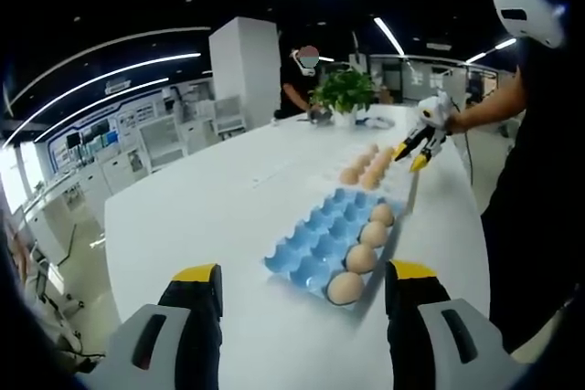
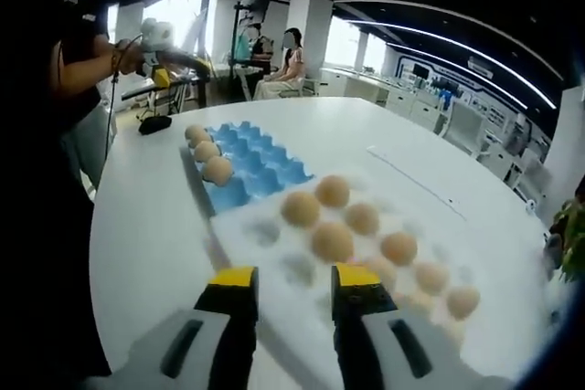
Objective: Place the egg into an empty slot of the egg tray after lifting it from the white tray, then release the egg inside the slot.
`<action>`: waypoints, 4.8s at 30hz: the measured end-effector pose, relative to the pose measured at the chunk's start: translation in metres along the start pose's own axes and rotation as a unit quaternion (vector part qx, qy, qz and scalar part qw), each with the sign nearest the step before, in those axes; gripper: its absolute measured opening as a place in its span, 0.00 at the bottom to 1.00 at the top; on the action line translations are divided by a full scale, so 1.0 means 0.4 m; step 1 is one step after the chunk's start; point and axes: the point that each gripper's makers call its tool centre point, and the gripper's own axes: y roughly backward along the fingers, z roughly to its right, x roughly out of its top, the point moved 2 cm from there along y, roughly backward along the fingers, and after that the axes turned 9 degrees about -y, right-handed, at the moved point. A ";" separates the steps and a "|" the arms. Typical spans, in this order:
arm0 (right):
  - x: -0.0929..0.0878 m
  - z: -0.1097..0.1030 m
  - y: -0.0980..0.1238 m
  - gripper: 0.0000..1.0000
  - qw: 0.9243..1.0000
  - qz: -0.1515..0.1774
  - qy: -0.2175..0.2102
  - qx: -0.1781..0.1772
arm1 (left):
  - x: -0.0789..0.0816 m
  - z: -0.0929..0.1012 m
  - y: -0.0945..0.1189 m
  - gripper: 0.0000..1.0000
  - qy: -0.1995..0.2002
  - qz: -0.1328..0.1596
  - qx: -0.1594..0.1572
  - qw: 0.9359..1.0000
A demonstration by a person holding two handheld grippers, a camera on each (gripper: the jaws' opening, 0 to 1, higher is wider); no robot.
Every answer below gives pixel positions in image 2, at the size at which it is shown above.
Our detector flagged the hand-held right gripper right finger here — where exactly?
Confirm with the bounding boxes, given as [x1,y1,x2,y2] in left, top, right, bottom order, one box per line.
[331,262,513,390]

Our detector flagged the white table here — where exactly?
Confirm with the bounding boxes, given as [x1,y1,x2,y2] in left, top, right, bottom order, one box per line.
[89,96,572,390]

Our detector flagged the white foam egg carton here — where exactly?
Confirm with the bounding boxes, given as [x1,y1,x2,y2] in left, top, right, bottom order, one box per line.
[207,179,504,364]

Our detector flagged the group of beige eggs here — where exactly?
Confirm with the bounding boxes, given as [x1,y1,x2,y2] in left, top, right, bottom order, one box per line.
[280,174,482,322]

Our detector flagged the person's left hand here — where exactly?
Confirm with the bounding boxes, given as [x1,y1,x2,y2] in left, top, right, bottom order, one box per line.
[116,40,145,76]

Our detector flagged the wall display shelving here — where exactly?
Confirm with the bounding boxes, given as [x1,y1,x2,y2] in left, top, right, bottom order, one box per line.
[392,54,549,135]

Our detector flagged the person's light grey trousers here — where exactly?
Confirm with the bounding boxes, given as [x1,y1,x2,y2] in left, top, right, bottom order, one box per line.
[61,101,118,199]

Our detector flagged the small black object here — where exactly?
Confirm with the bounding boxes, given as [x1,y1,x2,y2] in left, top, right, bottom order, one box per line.
[137,114,174,135]

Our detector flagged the person in black shirt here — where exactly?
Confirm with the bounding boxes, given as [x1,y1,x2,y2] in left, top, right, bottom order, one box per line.
[0,0,111,390]

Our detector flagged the blue egg tray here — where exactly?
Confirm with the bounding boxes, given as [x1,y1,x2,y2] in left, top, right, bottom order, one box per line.
[189,120,316,217]

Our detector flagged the white office chair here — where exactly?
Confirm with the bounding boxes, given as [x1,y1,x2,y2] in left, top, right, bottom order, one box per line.
[292,72,324,99]

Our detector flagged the white cabinet row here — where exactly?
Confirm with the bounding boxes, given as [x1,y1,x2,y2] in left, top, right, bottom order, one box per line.
[319,65,458,131]

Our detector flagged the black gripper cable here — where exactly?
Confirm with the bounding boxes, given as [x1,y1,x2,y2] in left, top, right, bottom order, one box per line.
[103,33,145,158]

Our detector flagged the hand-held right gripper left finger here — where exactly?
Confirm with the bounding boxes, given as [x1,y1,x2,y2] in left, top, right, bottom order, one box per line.
[86,265,261,390]

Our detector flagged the black light stand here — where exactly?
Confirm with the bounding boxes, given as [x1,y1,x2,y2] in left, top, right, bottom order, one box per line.
[230,0,273,99]

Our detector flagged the white mesh chair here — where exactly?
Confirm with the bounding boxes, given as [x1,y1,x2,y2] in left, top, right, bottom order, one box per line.
[502,124,549,181]
[441,106,485,144]

